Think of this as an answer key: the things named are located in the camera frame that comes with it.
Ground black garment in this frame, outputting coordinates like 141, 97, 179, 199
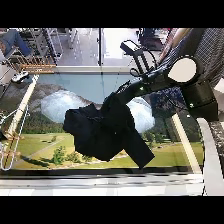
62, 92, 156, 170

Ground grey checked garment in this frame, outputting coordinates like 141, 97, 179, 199
194, 27, 224, 88

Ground person's legs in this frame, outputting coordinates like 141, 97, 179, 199
0, 29, 33, 58

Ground black cable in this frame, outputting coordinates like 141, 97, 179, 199
129, 67, 144, 78

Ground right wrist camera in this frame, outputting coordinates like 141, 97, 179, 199
120, 39, 156, 76

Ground silver frame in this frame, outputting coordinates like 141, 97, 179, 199
0, 172, 205, 197

